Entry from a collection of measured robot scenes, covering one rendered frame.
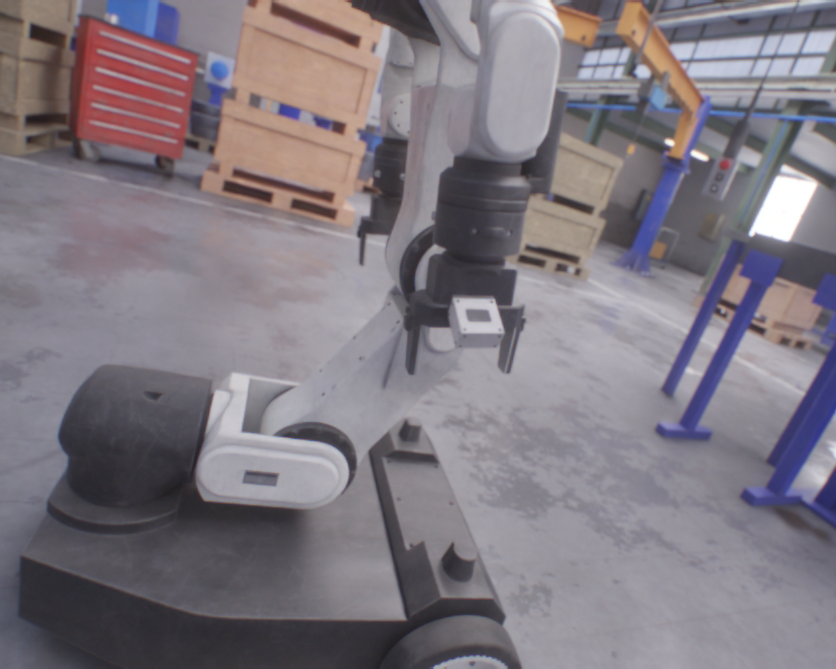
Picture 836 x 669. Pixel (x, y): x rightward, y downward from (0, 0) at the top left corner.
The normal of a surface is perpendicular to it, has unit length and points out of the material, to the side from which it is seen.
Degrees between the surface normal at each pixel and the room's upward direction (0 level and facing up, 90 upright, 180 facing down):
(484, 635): 6
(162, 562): 0
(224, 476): 90
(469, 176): 53
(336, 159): 90
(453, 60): 90
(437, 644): 30
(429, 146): 90
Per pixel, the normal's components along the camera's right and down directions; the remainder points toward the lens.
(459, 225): -0.48, 0.27
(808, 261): -0.88, -0.14
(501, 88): 0.25, 0.38
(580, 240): 0.43, 0.41
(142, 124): 0.62, 0.43
